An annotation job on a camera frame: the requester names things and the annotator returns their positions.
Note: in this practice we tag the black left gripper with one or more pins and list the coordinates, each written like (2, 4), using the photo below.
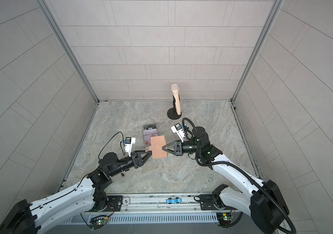
(136, 162)

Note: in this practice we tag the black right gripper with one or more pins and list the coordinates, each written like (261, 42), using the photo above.
(178, 144)

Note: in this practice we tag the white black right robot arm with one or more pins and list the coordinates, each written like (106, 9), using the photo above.
(260, 200)

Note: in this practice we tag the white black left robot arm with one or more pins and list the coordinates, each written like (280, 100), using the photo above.
(89, 194)

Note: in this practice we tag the clear plastic package box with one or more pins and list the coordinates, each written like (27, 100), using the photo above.
(149, 131)

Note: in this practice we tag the black round microphone stand base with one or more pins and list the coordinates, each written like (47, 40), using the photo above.
(172, 112)

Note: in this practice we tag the white ventilation grille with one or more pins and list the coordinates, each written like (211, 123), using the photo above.
(161, 218)

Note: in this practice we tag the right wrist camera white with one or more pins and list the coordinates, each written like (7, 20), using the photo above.
(179, 130)

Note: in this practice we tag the aluminium front rail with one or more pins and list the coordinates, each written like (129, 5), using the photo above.
(148, 203)

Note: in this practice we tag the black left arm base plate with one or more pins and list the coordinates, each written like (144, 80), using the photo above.
(109, 204)

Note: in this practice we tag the blue clip on rail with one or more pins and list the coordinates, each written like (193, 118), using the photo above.
(175, 200)

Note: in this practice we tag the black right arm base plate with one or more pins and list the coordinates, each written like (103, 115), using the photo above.
(209, 202)

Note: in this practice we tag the left circuit board with wires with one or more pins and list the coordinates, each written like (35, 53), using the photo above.
(98, 222)

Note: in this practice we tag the circuit board with wires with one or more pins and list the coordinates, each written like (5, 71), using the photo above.
(224, 220)
(98, 222)

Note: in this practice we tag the right circuit board with wires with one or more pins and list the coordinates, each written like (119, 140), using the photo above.
(224, 220)

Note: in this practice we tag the aluminium corner frame post left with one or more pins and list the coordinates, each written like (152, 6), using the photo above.
(63, 43)

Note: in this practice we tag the aluminium corner frame post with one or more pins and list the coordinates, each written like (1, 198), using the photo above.
(260, 41)
(63, 43)

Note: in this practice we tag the aluminium corner frame post right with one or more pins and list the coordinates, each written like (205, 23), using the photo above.
(260, 41)

